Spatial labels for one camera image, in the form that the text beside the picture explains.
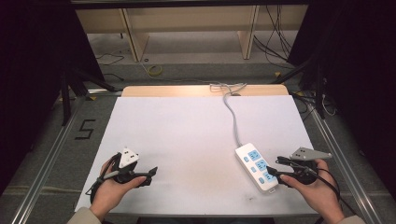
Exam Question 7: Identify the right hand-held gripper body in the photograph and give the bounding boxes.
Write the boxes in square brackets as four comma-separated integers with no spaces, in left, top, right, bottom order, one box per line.
[289,147,333,187]

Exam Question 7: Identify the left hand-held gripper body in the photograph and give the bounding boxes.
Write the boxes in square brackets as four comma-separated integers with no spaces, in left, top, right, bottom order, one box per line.
[110,147,140,185]

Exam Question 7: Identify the person's left hand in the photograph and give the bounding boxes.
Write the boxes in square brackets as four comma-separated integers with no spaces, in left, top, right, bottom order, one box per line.
[89,158,148,222]

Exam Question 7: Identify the person's right hand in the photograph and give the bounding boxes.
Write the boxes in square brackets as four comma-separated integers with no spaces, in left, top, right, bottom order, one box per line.
[279,158,346,224]

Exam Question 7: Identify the white power strip blue sockets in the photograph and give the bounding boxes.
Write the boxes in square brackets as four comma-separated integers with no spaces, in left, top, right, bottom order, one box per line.
[234,142,279,194]

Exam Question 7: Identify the black metal stand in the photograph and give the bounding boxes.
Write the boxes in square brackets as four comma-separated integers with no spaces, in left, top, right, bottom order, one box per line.
[60,66,123,127]
[272,57,329,119]

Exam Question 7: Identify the yellow tape roll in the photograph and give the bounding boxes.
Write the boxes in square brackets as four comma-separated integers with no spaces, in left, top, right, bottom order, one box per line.
[147,64,163,77]

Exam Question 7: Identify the light wooden shelf unit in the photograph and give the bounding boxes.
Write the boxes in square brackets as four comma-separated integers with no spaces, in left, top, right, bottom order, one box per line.
[74,4,310,63]

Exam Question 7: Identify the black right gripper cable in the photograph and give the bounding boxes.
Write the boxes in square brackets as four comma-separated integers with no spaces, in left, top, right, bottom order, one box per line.
[306,166,359,218]

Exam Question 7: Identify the metal floor rail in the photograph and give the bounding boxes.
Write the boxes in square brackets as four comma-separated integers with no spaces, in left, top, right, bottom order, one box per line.
[10,95,87,224]
[306,101,386,224]

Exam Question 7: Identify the white floor cable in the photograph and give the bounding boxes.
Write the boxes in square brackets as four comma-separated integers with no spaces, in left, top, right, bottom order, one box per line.
[320,92,338,117]

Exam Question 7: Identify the grey power strip cable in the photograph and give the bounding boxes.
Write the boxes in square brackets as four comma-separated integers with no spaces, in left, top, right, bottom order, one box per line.
[209,81,248,147]

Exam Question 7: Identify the thin black floor cable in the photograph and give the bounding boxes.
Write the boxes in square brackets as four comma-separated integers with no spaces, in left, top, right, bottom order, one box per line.
[103,72,125,83]
[95,51,125,67]

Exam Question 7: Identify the bundle of black hanging cables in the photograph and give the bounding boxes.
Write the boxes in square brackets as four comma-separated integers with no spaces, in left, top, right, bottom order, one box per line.
[252,4,296,69]

